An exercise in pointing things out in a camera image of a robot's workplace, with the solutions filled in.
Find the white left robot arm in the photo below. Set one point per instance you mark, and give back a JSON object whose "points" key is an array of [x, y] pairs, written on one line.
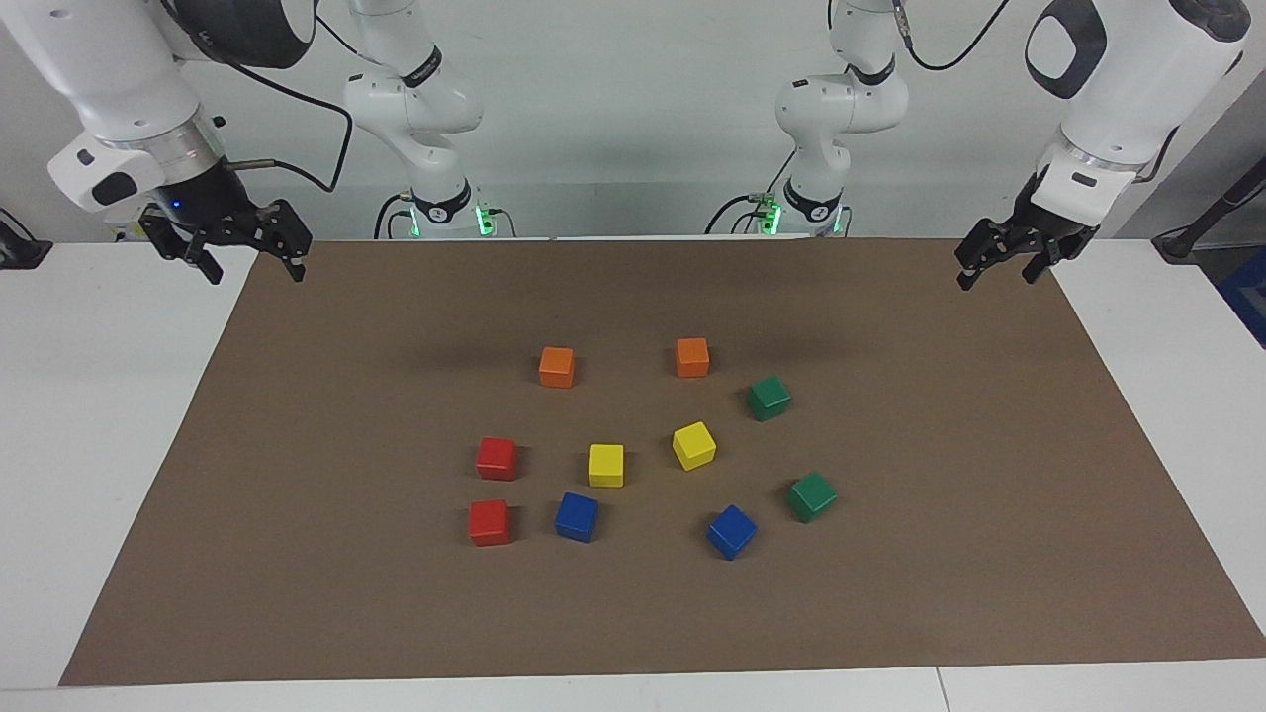
{"points": [[1128, 89]]}

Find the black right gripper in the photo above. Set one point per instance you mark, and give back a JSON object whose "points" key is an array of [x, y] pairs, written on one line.
{"points": [[213, 203]]}

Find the yellow wooden block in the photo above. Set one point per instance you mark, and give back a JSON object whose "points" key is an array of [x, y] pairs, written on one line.
{"points": [[606, 465], [693, 445]]}

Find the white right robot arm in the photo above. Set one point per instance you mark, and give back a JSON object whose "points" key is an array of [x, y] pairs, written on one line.
{"points": [[109, 69]]}

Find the black clamp mount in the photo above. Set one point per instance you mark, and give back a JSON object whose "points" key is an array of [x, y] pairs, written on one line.
{"points": [[20, 247]]}

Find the white power strip box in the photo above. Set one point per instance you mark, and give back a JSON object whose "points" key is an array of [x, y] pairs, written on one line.
{"points": [[129, 234]]}

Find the red wooden block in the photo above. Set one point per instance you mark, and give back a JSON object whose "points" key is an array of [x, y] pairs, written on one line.
{"points": [[497, 459], [490, 522]]}

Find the blue wooden block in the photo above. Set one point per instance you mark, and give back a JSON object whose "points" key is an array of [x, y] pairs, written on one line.
{"points": [[732, 532], [577, 516]]}

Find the black stand pole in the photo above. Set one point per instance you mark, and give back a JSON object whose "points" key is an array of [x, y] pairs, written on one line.
{"points": [[1202, 222]]}

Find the green wooden block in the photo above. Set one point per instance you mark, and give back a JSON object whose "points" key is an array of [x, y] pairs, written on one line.
{"points": [[812, 496], [768, 398]]}

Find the brown table mat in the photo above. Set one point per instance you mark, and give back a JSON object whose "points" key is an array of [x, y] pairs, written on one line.
{"points": [[297, 494]]}

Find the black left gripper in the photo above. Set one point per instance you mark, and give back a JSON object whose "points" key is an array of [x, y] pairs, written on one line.
{"points": [[1053, 227]]}

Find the orange wooden block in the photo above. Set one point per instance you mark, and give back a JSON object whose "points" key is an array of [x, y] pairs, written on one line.
{"points": [[692, 357], [557, 367]]}

